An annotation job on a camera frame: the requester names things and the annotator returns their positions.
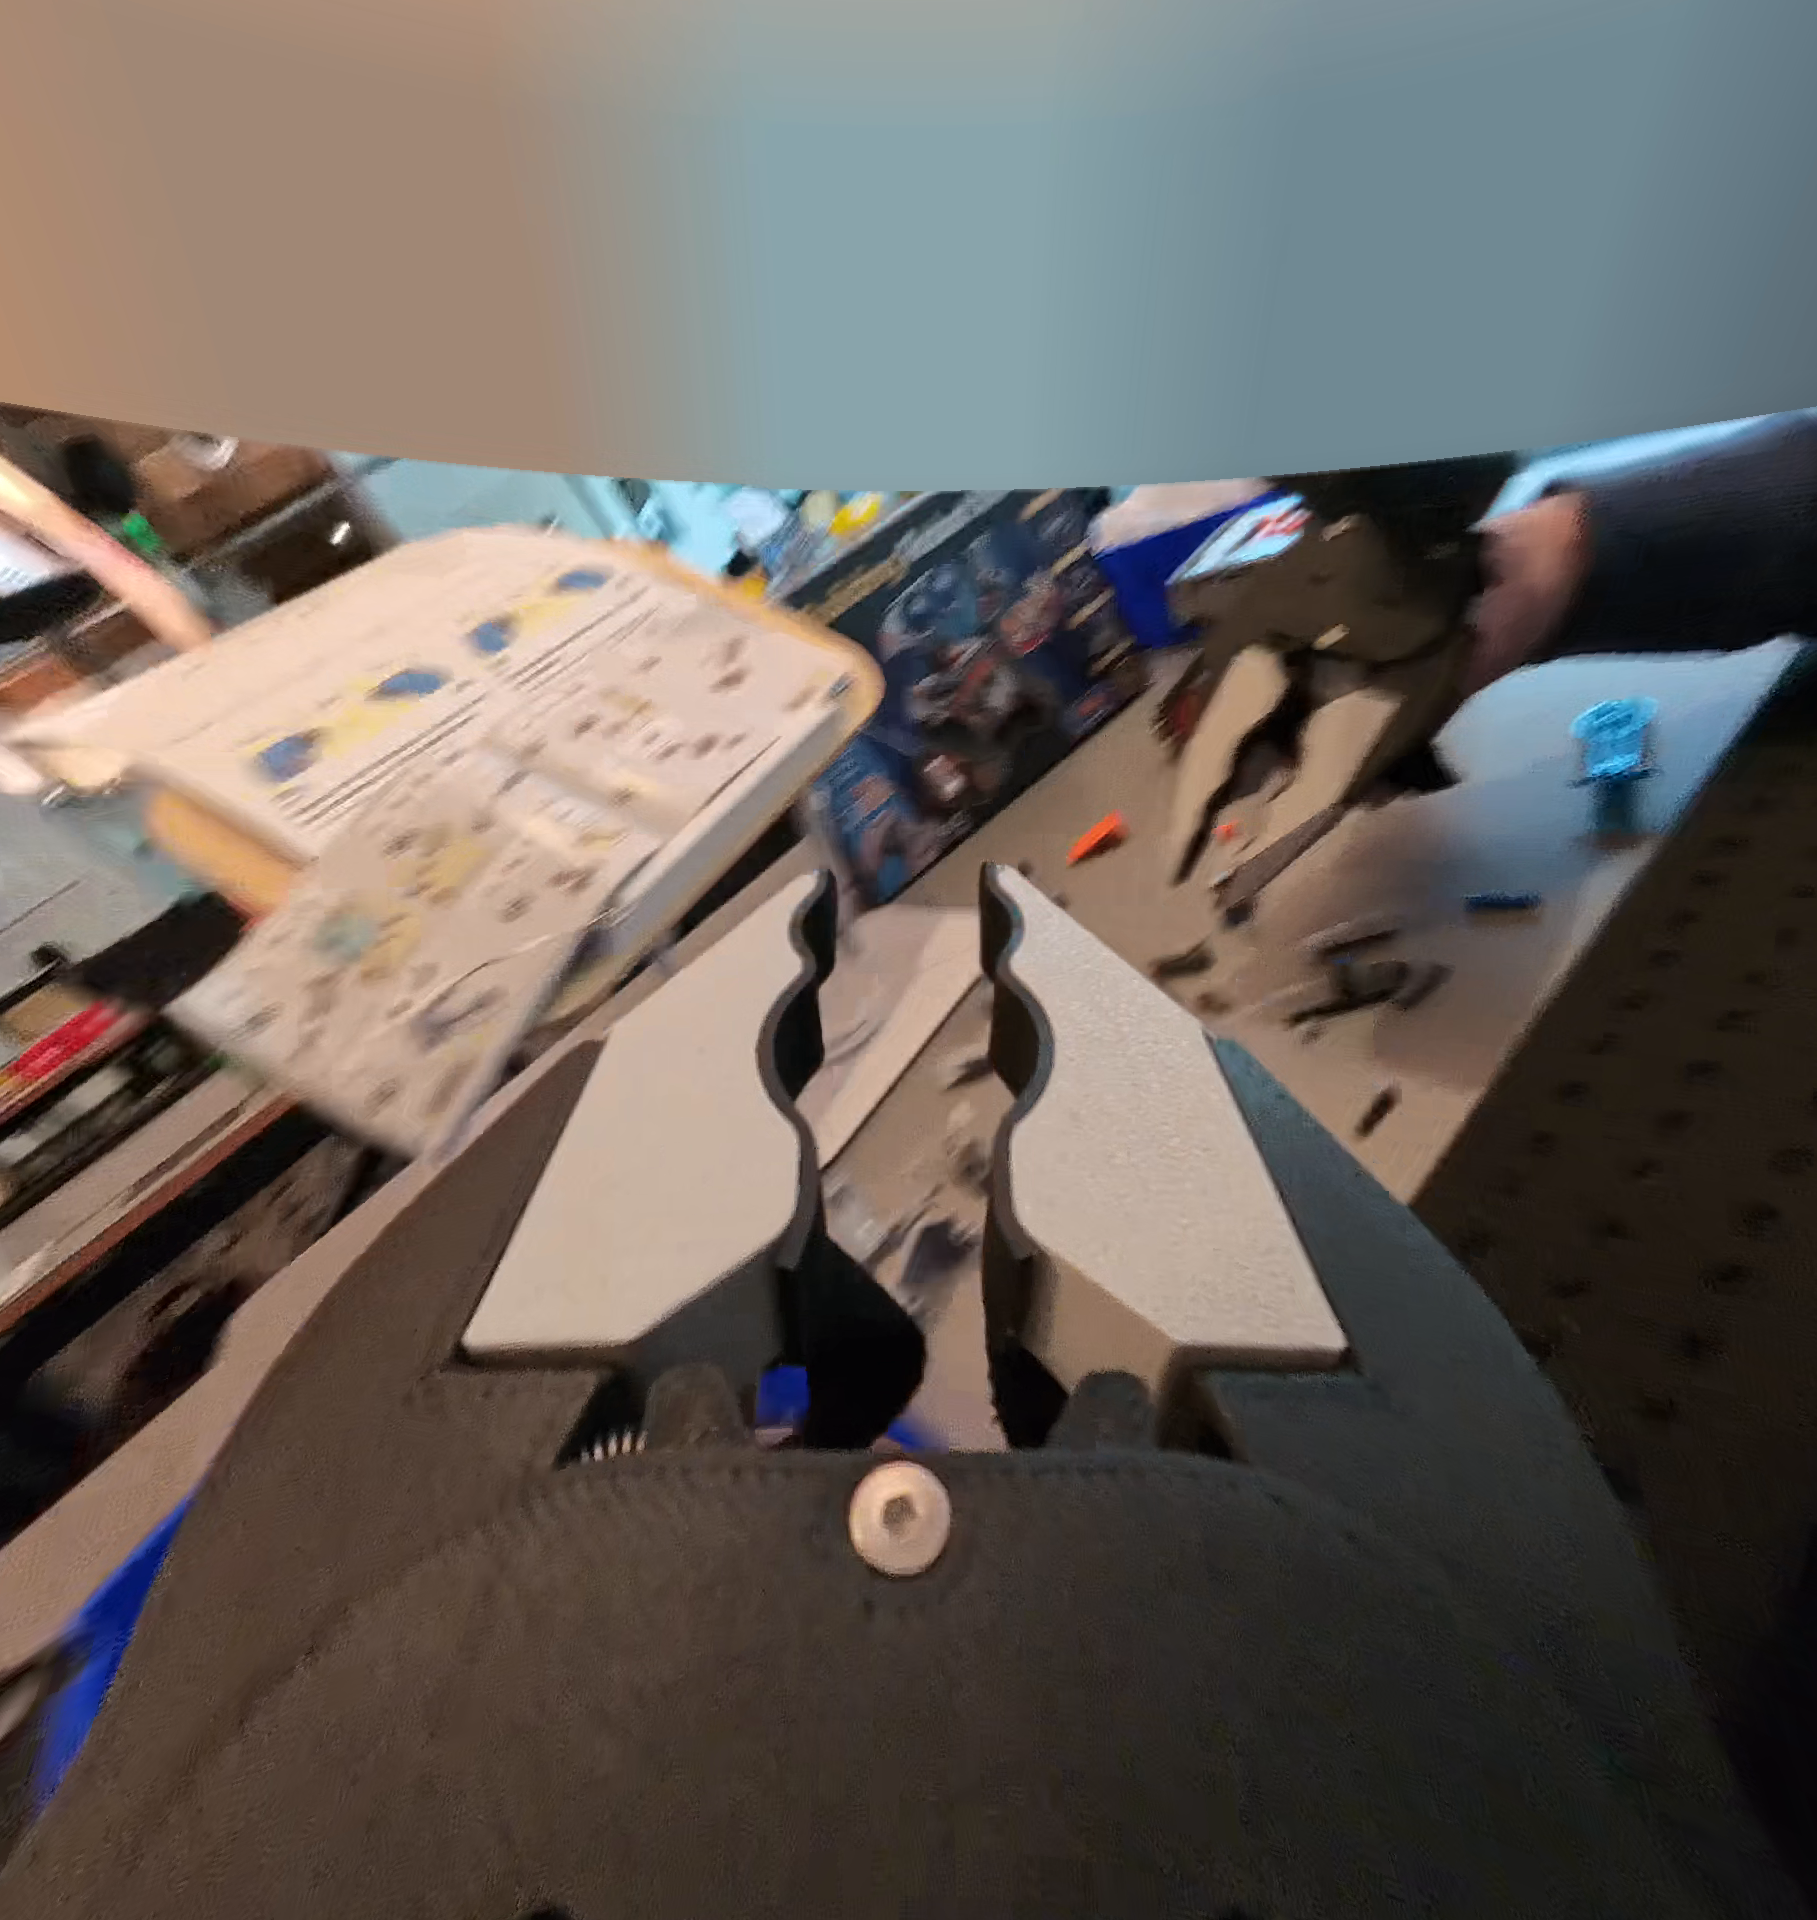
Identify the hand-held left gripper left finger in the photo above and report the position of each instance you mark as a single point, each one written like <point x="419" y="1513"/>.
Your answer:
<point x="653" y="1186"/>

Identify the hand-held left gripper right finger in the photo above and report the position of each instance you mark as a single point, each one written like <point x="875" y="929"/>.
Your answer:
<point x="1164" y="1200"/>

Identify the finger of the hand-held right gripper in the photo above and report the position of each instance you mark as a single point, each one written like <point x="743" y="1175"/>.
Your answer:
<point x="1230" y="735"/>
<point x="1373" y="735"/>

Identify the person's right hand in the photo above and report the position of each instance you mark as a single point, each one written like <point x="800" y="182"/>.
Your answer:
<point x="1523" y="599"/>

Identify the orange wedge panel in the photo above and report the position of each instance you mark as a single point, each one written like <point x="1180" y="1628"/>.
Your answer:
<point x="1096" y="838"/>

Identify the blue storage bin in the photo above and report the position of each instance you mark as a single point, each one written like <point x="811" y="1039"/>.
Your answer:
<point x="98" y="1651"/>
<point x="1148" y="584"/>

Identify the blue holed rod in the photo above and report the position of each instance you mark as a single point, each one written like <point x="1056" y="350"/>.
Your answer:
<point x="1503" y="901"/>

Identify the short black round piece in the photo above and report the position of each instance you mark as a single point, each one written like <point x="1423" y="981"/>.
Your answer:
<point x="1377" y="1110"/>

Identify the turquoise plastic tool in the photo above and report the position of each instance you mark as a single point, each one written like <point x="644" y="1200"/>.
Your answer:
<point x="1613" y="748"/>

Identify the dark blue robot kit box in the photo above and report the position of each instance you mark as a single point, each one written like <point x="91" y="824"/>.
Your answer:
<point x="983" y="673"/>

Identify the instruction booklet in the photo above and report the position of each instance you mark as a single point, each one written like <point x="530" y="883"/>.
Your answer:
<point x="474" y="748"/>

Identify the dark textured mat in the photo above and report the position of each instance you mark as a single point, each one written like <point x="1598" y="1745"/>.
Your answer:
<point x="1674" y="1200"/>

